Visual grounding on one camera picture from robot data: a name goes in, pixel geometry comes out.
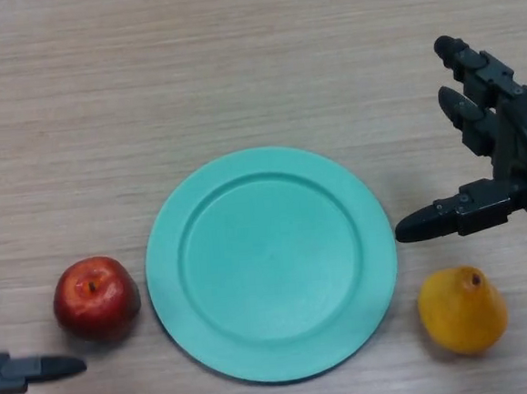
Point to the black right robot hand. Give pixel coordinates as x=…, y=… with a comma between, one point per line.
x=524, y=149

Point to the yellow pear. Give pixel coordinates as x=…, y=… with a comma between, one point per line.
x=464, y=313

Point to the green round plate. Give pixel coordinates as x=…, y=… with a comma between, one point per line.
x=271, y=267

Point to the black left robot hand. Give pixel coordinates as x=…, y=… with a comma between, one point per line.
x=12, y=373

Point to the red apple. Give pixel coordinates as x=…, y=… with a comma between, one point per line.
x=96, y=301

